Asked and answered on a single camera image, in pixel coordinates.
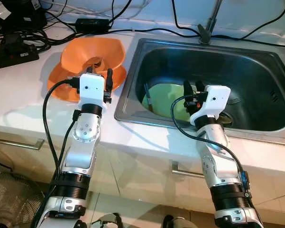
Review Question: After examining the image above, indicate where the orange bowl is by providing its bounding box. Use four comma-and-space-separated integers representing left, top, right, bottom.
61, 37, 126, 76

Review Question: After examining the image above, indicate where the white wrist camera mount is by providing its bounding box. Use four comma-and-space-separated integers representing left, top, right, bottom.
78, 73, 108, 106
189, 85, 231, 126

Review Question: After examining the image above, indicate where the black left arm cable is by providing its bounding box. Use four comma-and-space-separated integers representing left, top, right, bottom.
42, 76, 82, 190

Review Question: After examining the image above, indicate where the black charger box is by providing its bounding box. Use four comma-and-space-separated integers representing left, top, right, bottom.
0, 0, 24, 31
19, 0, 48, 30

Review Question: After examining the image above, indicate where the steel cabinet handle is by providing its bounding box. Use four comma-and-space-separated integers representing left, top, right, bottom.
0, 135, 45, 150

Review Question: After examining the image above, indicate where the green plate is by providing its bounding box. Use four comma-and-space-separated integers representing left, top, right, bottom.
142, 83, 195, 123

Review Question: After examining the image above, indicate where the steel faucet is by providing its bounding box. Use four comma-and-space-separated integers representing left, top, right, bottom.
198, 0, 223, 44

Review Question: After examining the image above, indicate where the orange plate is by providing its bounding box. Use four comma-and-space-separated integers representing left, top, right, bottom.
46, 64, 128, 103

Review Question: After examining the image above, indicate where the black power adapter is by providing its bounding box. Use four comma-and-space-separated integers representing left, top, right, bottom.
75, 18, 110, 34

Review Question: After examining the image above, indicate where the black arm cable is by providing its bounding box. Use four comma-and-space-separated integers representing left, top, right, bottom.
171, 95, 249, 190
42, 76, 82, 190

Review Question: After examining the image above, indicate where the floor fan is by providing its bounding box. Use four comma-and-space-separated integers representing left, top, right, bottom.
0, 171, 46, 228

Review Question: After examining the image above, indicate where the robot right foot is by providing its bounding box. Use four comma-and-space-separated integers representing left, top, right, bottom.
162, 215, 200, 228

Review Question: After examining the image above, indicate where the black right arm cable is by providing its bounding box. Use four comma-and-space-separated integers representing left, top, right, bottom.
171, 95, 249, 190

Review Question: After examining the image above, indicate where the black power strip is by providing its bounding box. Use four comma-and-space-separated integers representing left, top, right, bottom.
0, 45, 40, 71

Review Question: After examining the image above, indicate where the steel drawer handle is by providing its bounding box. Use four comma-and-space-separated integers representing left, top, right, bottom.
171, 161, 207, 179

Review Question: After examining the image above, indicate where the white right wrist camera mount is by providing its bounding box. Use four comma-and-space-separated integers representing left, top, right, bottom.
189, 85, 231, 126

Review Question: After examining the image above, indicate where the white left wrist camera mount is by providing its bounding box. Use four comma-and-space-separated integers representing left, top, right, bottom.
78, 73, 108, 106

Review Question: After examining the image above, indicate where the steel sink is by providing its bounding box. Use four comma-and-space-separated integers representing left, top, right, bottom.
114, 38, 285, 138

